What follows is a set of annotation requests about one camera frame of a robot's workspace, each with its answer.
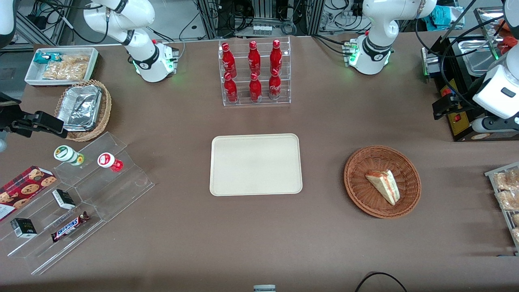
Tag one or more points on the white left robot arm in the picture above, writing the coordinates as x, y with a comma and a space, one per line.
377, 24

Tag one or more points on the white rectangular snack tray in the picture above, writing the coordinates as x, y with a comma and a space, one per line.
32, 77

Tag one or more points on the snickers chocolate bar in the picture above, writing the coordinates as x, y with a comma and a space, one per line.
69, 227

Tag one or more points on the tray of wrapped pastries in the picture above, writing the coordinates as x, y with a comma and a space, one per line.
500, 211

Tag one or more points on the red plaid cookie box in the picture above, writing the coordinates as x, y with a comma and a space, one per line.
24, 188

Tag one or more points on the small grey white object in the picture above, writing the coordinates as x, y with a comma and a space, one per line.
264, 288

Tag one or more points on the silver foil tray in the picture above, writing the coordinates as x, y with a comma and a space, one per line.
79, 107

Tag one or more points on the beige plastic tray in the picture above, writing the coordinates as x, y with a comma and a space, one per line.
255, 164

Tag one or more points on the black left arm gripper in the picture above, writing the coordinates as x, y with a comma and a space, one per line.
463, 102

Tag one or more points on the teal plastic bag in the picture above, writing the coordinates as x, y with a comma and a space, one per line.
446, 18

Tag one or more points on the small tan wicker basket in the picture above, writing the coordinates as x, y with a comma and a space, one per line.
106, 105

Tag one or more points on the red lidded yogurt cup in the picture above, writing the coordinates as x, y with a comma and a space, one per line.
106, 160

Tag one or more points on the black hot food display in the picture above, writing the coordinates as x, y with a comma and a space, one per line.
460, 125

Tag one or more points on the triangular sandwich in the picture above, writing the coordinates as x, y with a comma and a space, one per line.
385, 184

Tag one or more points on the large brown wicker basket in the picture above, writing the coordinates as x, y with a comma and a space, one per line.
361, 190

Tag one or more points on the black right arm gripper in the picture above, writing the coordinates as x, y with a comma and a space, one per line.
9, 116

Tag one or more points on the green lidded yogurt cup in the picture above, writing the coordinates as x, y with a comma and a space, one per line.
65, 154

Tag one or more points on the bagged bread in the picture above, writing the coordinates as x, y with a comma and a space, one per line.
516, 235
510, 200
509, 180
515, 220

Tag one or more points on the aluminium frame rack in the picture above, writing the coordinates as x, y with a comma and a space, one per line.
209, 18

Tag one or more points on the steel food pan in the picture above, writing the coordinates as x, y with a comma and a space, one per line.
478, 59

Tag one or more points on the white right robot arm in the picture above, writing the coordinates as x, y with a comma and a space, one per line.
142, 52

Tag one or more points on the white power strip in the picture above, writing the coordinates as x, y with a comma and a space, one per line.
262, 29

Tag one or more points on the teal snack packet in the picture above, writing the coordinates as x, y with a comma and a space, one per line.
42, 58

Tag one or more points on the small black box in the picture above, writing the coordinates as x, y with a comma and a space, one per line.
63, 198
23, 228

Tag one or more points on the clear acrylic bottle rack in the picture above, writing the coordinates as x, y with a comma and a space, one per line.
243, 103

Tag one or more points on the red cola bottle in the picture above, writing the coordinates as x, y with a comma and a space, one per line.
229, 61
255, 90
275, 87
231, 91
254, 59
276, 56

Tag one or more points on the clear bag of chips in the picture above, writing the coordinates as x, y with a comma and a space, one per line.
67, 69

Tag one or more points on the clear acrylic stepped stand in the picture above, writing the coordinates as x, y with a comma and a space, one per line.
121, 190
44, 255

